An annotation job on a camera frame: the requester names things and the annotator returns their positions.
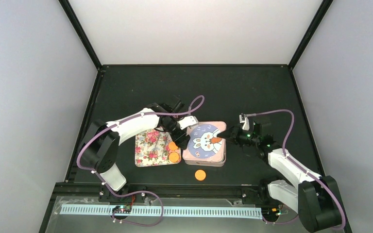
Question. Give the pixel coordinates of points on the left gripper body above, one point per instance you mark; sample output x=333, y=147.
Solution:
x=175, y=136

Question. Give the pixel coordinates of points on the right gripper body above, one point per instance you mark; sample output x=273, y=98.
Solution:
x=242, y=138

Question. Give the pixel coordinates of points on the pink divided cookie tin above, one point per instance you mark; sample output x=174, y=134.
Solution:
x=190, y=159

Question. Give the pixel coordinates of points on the clear plastic tin lid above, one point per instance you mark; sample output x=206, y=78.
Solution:
x=204, y=142

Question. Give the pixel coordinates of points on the floral cookie tray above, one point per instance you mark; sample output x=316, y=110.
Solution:
x=155, y=148

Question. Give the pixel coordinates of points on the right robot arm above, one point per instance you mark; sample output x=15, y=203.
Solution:
x=315, y=198

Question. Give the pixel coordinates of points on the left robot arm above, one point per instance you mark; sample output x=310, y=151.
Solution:
x=99, y=147

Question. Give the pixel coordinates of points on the fallen orange round cracker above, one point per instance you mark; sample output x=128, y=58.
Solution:
x=200, y=175

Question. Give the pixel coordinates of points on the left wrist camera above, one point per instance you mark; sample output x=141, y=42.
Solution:
x=188, y=121

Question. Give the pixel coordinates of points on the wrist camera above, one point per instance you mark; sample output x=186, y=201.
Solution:
x=244, y=121
x=188, y=121

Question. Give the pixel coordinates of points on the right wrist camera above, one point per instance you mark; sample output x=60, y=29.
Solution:
x=244, y=121

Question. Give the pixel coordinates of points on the white slotted cable duct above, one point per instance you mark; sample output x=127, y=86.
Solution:
x=167, y=211

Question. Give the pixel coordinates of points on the black frame post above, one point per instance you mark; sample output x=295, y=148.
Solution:
x=68, y=9

